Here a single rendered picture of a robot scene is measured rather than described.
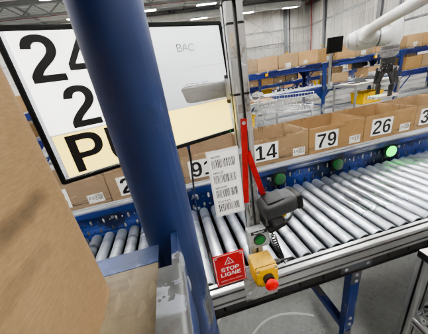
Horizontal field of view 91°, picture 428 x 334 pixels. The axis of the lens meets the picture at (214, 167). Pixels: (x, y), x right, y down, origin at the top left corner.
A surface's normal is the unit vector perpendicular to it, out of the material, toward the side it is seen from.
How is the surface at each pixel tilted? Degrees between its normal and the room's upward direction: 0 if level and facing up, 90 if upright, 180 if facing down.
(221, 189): 90
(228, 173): 90
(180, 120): 86
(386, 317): 0
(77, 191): 90
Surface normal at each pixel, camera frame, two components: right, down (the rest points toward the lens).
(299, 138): 0.23, 0.34
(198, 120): 0.52, 0.18
